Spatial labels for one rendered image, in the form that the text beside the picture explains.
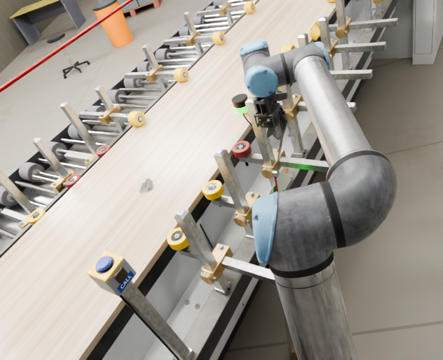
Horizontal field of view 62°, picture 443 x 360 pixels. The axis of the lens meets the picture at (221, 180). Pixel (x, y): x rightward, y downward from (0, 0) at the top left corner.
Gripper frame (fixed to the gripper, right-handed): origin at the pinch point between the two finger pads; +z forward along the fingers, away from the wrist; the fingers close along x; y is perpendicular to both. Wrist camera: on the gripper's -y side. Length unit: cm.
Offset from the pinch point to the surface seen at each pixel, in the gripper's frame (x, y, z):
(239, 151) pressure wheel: -21.6, -1.4, 11.1
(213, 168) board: -28.8, 9.9, 11.9
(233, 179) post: -6.0, 25.8, -0.3
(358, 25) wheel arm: 1, -103, 5
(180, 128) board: -64, -14, 12
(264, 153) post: -7.5, 1.5, 8.2
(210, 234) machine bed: -28, 28, 34
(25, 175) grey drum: -157, 30, 20
